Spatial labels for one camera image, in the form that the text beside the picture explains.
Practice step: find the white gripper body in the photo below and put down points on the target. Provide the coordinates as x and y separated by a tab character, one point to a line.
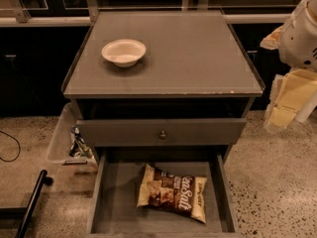
298	42

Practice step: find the brown sea salt chip bag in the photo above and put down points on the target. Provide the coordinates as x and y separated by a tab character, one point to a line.
182	195

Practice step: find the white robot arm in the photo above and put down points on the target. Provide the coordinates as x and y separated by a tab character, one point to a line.
296	39

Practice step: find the grey top drawer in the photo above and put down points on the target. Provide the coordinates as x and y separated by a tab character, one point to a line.
145	132

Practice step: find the round brass drawer knob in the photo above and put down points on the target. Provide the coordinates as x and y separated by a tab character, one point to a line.
162	135

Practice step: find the grey drawer cabinet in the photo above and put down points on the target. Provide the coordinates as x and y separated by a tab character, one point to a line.
194	68

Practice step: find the grey open middle drawer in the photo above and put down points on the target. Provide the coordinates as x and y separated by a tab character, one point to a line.
115	213

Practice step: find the white paper bowl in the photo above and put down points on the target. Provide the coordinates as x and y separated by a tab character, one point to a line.
124	52

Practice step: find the snack packets in bin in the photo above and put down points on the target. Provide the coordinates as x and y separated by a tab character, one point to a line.
78	147

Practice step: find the clear plastic storage bin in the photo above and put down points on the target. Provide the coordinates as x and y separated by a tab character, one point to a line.
61	142

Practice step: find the black metal bar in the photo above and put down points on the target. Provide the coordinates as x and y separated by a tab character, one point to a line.
23	214

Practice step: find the metal railing frame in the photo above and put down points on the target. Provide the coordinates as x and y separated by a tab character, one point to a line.
86	12

